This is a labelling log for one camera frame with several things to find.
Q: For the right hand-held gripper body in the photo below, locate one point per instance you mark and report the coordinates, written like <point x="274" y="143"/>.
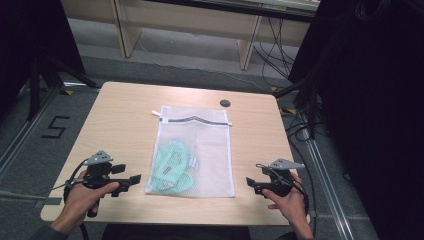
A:
<point x="280" y="181"/>

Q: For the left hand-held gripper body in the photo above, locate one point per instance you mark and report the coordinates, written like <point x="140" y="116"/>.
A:
<point x="98" y="173"/>

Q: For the mint green garment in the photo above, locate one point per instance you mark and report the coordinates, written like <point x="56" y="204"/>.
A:
<point x="170" y="166"/>

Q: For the white mesh laundry bag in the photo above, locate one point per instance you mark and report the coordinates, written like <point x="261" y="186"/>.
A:
<point x="206" y="150"/>

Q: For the striped sock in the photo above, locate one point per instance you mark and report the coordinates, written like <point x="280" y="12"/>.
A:
<point x="193" y="163"/>

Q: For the person's right hand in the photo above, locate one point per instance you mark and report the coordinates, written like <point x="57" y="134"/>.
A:
<point x="293" y="206"/>

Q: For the person's left hand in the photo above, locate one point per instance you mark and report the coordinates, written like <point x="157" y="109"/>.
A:
<point x="78" y="203"/>

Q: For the grey floor tape strip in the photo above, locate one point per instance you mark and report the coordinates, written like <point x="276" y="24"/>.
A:
<point x="48" y="202"/>

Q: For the black metal stand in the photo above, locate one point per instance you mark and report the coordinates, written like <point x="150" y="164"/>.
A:
<point x="308" y="103"/>
<point x="36" y="86"/>

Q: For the black curtain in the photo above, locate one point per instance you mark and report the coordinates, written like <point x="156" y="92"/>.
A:
<point x="373" y="116"/>
<point x="33" y="43"/>

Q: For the light wooden bench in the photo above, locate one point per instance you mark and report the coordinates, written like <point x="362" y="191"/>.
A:
<point x="186" y="20"/>

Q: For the metal floor rail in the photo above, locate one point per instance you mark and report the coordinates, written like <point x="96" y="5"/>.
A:
<point x="328" y="186"/>
<point x="23" y="133"/>

